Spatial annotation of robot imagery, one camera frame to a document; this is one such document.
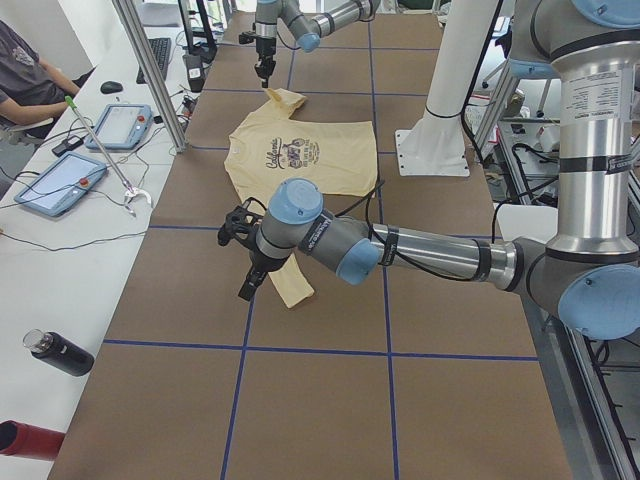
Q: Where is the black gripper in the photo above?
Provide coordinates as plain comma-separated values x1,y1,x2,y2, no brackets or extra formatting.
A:
238,250,280,300
255,36,276,88

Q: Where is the cream long-sleeve printed shirt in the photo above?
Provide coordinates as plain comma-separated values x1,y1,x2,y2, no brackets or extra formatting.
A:
224,89,380,307

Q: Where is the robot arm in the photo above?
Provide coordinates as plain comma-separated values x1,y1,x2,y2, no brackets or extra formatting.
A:
223,1,639,340
249,0,380,88

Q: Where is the black keyboard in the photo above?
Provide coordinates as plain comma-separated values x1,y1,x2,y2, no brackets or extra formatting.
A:
148,37,172,81

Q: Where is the far blue teach pendant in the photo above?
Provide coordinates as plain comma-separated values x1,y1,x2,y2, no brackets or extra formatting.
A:
93,103,153,151

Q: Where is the blue teach pendant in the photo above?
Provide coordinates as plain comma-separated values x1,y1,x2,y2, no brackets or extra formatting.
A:
93,103,153,151
14,152,107,217

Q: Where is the reacher grabber stick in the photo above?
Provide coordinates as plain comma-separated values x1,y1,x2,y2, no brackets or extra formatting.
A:
65,96,153,217

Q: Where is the black computer mouse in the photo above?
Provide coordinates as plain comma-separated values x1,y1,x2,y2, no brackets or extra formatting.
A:
100,81,123,95

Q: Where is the near blue teach pendant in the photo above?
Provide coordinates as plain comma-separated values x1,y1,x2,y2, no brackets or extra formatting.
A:
14,152,107,217

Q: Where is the black water bottle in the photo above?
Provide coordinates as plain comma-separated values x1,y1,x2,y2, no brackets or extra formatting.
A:
23,329,94,377

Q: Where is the seated person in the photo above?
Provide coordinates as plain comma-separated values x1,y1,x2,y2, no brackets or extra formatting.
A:
1,22,94,139

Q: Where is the red cylinder bottle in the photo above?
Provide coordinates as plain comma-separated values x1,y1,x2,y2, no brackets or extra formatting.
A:
1,420,65,461

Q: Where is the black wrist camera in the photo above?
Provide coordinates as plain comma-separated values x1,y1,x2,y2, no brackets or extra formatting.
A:
217,197,265,250
238,31,256,45

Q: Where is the aluminium frame post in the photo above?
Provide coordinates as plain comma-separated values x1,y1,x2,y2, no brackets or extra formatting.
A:
112,0,187,153

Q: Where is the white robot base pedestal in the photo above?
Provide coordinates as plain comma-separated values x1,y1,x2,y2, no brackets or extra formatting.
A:
395,0,502,177

